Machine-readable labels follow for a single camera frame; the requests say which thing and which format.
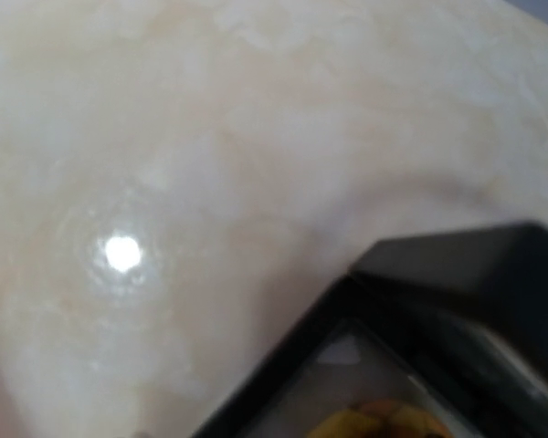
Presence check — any yellow sunflower brooch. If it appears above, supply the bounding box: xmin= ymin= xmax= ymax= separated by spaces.
xmin=307 ymin=399 xmax=453 ymax=438

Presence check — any black case with yellow brooch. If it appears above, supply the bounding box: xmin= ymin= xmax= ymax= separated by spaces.
xmin=196 ymin=222 xmax=548 ymax=437

